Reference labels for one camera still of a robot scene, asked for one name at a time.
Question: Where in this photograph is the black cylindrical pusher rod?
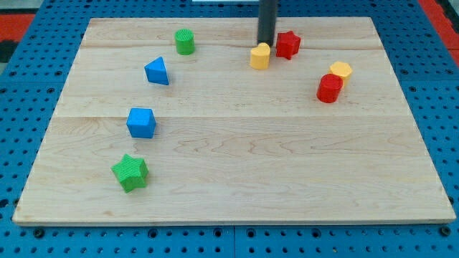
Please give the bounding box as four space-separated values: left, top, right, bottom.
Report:
257 0 278 47

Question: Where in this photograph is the yellow hexagon block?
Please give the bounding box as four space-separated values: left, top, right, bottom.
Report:
328 61 353 87

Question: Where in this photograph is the red cylinder block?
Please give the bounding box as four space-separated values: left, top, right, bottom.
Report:
316 74 344 103

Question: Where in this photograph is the red star block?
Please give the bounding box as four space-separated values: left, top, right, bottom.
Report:
275 31 301 59

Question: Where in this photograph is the blue cube block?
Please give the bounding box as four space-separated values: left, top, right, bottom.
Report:
126 107 156 138

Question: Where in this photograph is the green cylinder block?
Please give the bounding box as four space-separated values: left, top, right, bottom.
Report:
174 28 195 55

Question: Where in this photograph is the blue triangle block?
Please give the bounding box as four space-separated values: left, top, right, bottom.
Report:
144 57 169 85

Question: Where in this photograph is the light wooden board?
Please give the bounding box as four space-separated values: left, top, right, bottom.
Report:
13 17 456 226

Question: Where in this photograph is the green star block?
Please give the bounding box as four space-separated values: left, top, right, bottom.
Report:
110 154 148 193

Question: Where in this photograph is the yellow heart block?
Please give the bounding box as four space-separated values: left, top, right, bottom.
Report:
250 42 270 70

